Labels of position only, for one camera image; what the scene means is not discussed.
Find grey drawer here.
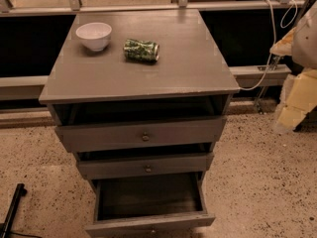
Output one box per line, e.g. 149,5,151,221
77,152,214,179
85,173,215,238
55,116,226,153

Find grey middle drawer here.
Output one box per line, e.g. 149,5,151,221
77,152,214,179

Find white cable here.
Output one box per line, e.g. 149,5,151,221
238,0,299,92

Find grey wooden drawer cabinet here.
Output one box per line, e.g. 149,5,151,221
39,8,241,196

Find grey metal frame rail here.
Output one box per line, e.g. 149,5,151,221
0,64,291,101

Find white ceramic bowl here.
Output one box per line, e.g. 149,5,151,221
75,22,112,52

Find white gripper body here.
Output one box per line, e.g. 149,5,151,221
272,68,317,134

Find crushed green soda can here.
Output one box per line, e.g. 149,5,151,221
123,39,159,62

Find grey bottom drawer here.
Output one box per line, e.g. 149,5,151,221
85,173,215,238

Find black metal bar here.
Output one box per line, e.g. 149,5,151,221
0,183,27,238

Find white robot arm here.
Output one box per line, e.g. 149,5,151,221
270,1,317,134

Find grey top drawer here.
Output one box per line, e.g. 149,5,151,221
55,116,226,153

